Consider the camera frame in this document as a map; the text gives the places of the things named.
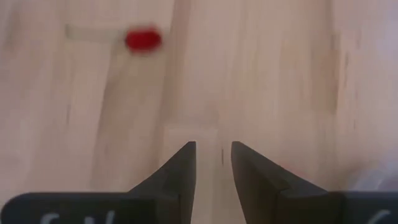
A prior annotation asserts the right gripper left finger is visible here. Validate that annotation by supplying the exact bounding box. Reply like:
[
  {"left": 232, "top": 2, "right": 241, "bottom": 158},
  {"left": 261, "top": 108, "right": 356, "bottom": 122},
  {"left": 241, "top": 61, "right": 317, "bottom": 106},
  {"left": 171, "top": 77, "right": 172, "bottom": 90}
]
[{"left": 0, "top": 141, "right": 197, "bottom": 224}]

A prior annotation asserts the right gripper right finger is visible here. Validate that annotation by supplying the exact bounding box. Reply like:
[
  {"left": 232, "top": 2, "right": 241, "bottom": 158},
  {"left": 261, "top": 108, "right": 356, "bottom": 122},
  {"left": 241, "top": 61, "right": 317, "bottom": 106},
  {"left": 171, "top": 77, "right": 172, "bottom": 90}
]
[{"left": 231, "top": 141, "right": 398, "bottom": 224}]

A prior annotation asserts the red chili toy green stem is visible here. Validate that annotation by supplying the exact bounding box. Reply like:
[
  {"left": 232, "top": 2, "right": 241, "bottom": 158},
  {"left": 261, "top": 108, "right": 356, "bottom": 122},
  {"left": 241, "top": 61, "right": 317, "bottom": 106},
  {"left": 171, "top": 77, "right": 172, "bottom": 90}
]
[{"left": 63, "top": 24, "right": 163, "bottom": 54}]

